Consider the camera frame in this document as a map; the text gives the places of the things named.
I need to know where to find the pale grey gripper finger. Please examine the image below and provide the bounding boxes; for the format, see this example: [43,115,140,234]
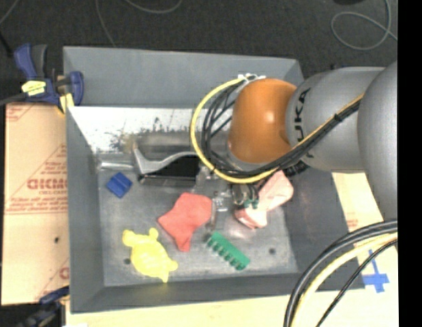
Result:
[205,198,229,243]

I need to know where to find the red cloth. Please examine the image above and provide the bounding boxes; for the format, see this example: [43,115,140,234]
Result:
[157,191,213,253]

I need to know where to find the green toothed block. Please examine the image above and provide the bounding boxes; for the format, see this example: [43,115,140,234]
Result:
[204,230,251,271]

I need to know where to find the pale pink cloth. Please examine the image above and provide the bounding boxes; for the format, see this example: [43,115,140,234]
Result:
[233,170,295,230]

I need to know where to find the grey and black tool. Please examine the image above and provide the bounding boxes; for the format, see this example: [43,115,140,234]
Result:
[132,144,202,185]

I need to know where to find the yellow toy turtle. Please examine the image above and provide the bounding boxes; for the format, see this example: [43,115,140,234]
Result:
[121,227,179,283]

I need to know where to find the small blue block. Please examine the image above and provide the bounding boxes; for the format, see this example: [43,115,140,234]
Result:
[106,172,134,199]

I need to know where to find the grey metal bin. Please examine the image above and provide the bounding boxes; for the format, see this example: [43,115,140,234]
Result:
[62,45,365,313]

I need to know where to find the brown cardboard board, red print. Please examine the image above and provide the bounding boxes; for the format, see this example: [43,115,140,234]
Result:
[0,102,70,306]

